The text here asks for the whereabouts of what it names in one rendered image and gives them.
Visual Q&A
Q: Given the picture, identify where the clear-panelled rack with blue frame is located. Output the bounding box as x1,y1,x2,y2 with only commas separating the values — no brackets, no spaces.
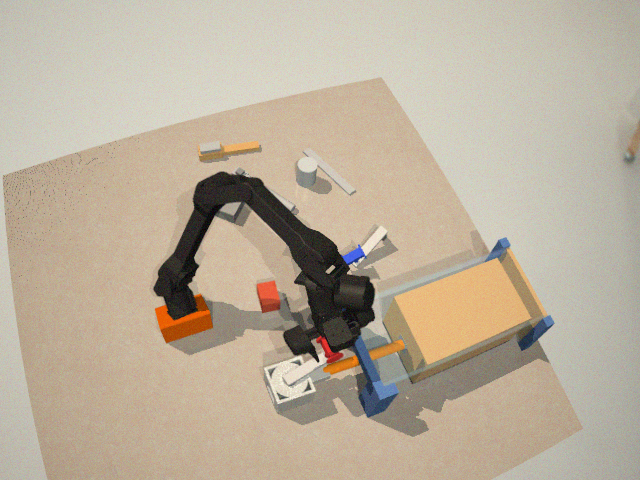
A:
360,237,555,415

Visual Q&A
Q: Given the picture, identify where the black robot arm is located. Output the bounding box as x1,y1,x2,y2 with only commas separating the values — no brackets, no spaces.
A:
154,171,376,353

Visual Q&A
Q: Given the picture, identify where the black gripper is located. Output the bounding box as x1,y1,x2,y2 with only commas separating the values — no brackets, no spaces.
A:
283,301,375,363

